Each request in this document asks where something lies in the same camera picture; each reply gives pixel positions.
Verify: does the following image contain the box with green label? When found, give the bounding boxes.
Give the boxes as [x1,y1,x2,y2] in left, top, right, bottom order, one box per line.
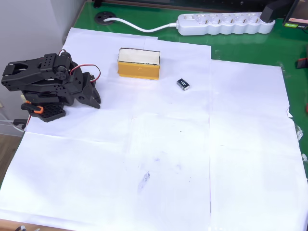
[282,0,308,30]

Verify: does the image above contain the green desk mat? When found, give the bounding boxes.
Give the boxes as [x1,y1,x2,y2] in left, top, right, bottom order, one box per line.
[73,0,308,180]

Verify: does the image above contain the black pegboard organiser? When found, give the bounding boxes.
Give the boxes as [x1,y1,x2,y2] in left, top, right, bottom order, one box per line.
[92,0,296,13]

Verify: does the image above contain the small black battery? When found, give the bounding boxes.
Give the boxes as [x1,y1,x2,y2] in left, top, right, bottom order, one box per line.
[176,77,192,91]

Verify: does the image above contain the white power strip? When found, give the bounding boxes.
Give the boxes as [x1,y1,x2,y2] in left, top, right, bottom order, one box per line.
[177,12,276,36]

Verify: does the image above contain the yellow rectangular box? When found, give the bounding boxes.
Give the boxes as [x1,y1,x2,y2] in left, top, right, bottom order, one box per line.
[117,47,161,81]

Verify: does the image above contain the white power strip cable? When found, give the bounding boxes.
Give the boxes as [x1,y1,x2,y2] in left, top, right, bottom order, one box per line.
[103,17,180,33]

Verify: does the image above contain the black and orange table clamp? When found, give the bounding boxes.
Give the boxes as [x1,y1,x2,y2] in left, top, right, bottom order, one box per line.
[20,101,44,114]

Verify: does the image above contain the black clamp handle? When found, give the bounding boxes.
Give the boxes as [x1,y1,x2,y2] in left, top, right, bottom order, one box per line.
[13,118,28,130]

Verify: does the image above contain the white paper sheet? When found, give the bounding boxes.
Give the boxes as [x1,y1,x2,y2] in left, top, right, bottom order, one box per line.
[208,59,308,231]
[25,27,159,143]
[0,131,211,231]
[132,38,212,118]

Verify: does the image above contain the black power adapter plug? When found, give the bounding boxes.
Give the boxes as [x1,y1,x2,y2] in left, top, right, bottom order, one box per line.
[261,0,299,24]

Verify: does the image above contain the red servo cable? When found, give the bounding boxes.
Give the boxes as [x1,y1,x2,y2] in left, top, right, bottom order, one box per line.
[59,49,102,83]

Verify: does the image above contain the thin white cables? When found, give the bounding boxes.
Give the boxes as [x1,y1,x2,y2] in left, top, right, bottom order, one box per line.
[0,116,25,132]

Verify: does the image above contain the black desk cable grommet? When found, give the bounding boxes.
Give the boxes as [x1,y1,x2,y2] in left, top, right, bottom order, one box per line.
[94,11,117,26]

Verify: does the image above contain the red and black small tool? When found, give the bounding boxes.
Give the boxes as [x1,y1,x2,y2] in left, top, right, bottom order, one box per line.
[295,57,308,70]

